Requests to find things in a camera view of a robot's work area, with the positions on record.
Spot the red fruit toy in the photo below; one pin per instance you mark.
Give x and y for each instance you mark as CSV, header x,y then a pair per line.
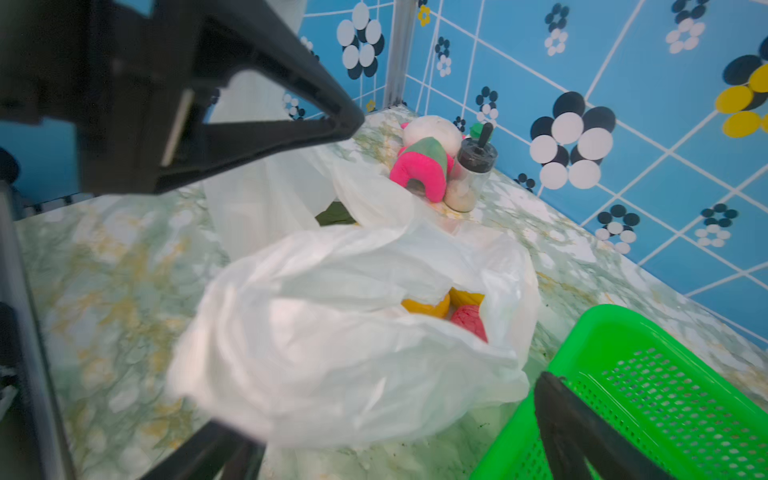
x,y
468,318

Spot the white plastic bag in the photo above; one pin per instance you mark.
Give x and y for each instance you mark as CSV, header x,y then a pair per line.
x,y
301,341

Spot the yellow lemon toy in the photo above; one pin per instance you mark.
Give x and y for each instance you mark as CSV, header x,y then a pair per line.
x,y
459,298

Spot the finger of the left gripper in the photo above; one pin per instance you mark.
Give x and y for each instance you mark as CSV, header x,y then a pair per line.
x,y
151,79

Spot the orange yellow mango toy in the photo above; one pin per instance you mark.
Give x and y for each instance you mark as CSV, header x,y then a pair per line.
x,y
439,310

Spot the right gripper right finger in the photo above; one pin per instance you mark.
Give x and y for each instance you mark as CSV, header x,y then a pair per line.
x,y
578,443

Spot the left aluminium corner post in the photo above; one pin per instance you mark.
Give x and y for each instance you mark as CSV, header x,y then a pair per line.
x,y
404,15

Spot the green cap white bottle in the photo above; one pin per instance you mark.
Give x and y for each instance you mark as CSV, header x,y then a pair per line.
x,y
476,130

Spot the clear shaker jar black lid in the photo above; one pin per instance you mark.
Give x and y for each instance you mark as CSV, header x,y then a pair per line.
x,y
475,160

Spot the green plastic basket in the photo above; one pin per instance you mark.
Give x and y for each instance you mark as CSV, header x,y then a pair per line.
x,y
657,394

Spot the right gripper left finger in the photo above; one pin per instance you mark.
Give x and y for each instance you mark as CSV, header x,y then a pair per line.
x,y
215,451

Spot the pink white plush toy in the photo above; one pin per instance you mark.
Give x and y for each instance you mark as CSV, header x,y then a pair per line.
x,y
430,146

